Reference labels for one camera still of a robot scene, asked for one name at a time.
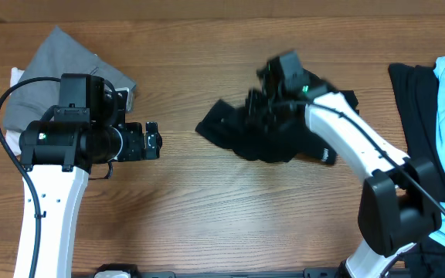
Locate black t-shirt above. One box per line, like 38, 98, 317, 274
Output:
195, 100, 337, 165

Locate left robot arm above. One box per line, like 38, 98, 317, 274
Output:
14, 73, 162, 277

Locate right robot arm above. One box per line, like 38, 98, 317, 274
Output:
246, 51, 442, 277

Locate grey folded trousers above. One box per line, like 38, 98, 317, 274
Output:
2, 25, 138, 133

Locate white folded cloth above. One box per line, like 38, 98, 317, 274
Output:
4, 67, 24, 156

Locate black garment in pile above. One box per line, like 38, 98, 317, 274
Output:
388, 63, 445, 277

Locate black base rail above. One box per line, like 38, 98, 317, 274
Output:
71, 263, 341, 278

